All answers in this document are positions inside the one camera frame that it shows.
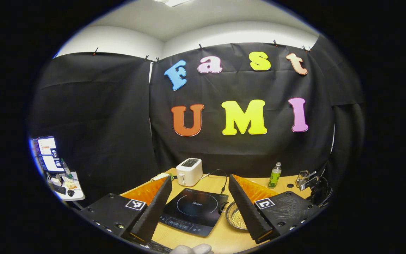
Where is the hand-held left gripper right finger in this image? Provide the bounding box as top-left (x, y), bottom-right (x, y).
top-left (228, 174), bottom-right (325, 244)

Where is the stainless steel pot black handle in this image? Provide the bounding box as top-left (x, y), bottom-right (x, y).
top-left (225, 201), bottom-right (249, 230)

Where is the green plate with sandwich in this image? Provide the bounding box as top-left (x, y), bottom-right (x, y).
top-left (151, 172), bottom-right (174, 182)

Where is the pile of yellow soybeans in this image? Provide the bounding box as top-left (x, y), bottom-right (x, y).
top-left (231, 209), bottom-right (247, 228)

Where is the metal wire utensil holder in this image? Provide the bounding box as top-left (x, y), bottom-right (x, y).
top-left (296, 170), bottom-right (317, 188)

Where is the white side table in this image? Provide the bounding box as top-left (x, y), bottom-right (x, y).
top-left (46, 172), bottom-right (85, 201)

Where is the green drink bottle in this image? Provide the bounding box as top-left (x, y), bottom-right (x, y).
top-left (268, 162), bottom-right (282, 189)

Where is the black induction cooktop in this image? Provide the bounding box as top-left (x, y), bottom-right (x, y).
top-left (159, 188), bottom-right (229, 237)

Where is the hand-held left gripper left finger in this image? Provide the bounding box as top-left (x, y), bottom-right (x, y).
top-left (78, 175), bottom-right (173, 244)

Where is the white toaster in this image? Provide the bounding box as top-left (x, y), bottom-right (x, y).
top-left (176, 158), bottom-right (203, 187)

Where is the ceiling light panel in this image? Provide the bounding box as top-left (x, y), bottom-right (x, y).
top-left (154, 0), bottom-right (193, 7)

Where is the black power cable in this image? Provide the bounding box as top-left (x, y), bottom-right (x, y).
top-left (201, 169), bottom-right (230, 214)

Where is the computer monitor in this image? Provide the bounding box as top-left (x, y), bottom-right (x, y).
top-left (32, 136), bottom-right (65, 173)

